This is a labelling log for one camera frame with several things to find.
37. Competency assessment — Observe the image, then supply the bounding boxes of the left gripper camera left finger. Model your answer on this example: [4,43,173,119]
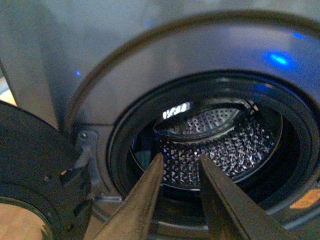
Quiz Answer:
[95,153,164,240]

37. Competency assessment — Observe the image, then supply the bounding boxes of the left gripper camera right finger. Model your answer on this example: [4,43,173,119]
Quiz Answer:
[198,154,298,240]

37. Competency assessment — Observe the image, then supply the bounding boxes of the washing machine glass door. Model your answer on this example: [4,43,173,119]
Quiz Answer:
[0,102,92,240]

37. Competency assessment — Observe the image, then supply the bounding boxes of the grey front-load washing machine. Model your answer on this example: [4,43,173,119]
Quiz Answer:
[0,0,320,240]

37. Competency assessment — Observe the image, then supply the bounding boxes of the orange warning sticker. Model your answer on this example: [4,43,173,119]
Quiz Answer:
[289,189,320,209]

